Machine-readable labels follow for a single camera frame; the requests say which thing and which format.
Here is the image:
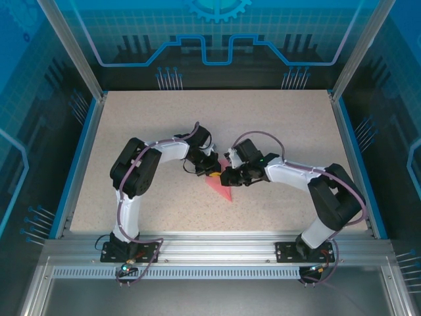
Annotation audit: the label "pink cloth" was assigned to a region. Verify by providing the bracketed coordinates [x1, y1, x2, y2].
[204, 157, 234, 203]

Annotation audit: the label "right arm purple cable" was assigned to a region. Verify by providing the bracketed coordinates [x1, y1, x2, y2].
[230, 130, 368, 289]

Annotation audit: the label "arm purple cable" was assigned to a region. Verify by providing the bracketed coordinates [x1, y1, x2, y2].
[230, 130, 368, 289]
[114, 121, 201, 288]

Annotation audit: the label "aluminium mounting rail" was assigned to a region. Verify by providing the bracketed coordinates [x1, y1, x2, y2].
[42, 230, 394, 257]

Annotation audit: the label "aluminium lower frame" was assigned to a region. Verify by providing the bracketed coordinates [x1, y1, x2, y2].
[19, 255, 418, 316]

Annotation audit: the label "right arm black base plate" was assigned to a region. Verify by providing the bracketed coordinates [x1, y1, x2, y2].
[274, 241, 334, 264]

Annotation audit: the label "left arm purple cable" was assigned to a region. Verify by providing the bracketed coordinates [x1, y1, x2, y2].
[114, 121, 201, 288]

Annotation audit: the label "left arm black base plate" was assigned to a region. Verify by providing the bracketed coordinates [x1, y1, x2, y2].
[100, 241, 161, 264]

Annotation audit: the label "slotted grey cable duct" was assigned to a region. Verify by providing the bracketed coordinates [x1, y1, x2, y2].
[51, 266, 305, 280]

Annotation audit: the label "aluminium side rail blue edge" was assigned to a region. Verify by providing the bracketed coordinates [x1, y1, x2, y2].
[328, 93, 389, 240]
[54, 93, 108, 240]

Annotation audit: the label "cable connector orange wires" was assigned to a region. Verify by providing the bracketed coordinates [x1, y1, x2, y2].
[307, 262, 330, 276]

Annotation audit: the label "cable connector green light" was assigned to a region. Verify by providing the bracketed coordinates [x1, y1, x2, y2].
[120, 259, 137, 276]

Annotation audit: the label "blue printed enclosure panel gear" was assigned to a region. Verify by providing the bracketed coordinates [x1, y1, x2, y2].
[64, 0, 362, 92]

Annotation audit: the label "thin black base wire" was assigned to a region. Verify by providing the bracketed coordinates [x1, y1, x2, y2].
[93, 233, 113, 253]

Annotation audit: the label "aluminium corner post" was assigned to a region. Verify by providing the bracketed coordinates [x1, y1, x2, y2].
[36, 0, 108, 101]
[330, 0, 395, 103]

